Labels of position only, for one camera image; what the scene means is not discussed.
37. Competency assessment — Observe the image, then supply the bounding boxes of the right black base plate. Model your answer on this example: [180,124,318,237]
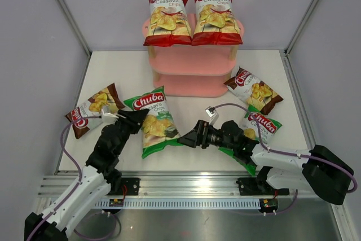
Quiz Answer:
[236,177,275,196]

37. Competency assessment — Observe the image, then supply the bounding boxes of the brown Chuba chips bag right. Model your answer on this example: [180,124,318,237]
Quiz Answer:
[223,67,284,115]

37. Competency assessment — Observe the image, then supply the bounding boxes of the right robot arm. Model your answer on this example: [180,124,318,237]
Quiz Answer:
[177,120,355,205]

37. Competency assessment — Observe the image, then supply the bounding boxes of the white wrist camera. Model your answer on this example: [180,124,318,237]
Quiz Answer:
[101,106,118,124]
[205,106,219,126]

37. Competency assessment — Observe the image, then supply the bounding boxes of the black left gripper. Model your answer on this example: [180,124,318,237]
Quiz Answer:
[113,109,148,156]

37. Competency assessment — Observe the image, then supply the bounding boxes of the aluminium mounting rail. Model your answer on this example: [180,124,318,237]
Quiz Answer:
[38,170,345,199]

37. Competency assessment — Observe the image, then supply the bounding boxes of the white slotted cable duct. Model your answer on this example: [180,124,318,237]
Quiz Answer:
[94,198,261,210]

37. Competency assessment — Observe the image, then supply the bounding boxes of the brown chuba chips bag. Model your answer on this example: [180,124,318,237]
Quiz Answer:
[65,83,125,139]
[223,67,284,115]

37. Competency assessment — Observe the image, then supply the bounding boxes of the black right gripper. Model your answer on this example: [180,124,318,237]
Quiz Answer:
[178,120,236,151]

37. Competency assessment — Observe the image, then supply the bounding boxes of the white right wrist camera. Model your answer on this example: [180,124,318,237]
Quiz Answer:
[205,106,219,126]

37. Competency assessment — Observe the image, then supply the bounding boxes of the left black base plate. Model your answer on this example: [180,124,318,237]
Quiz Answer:
[108,178,140,196]

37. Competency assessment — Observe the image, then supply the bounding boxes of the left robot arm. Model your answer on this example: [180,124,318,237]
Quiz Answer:
[24,109,149,240]

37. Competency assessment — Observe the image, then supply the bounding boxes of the green Chuba chips bag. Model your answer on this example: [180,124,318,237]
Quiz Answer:
[124,86,181,158]
[219,105,282,176]

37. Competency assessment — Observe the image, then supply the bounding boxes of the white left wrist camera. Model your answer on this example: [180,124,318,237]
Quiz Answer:
[101,106,118,124]

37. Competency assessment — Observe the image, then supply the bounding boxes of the pink three-tier shelf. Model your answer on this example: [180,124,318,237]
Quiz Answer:
[140,13,245,98]

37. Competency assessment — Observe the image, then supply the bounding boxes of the brown Chuba chips bag left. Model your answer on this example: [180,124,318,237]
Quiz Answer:
[65,83,125,139]

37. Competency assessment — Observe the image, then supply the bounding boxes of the red Chuba chips bag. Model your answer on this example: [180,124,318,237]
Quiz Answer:
[192,0,243,46]
[144,0,192,47]

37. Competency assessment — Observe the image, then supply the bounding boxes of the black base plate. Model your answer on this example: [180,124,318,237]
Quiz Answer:
[108,178,140,196]
[236,177,275,196]

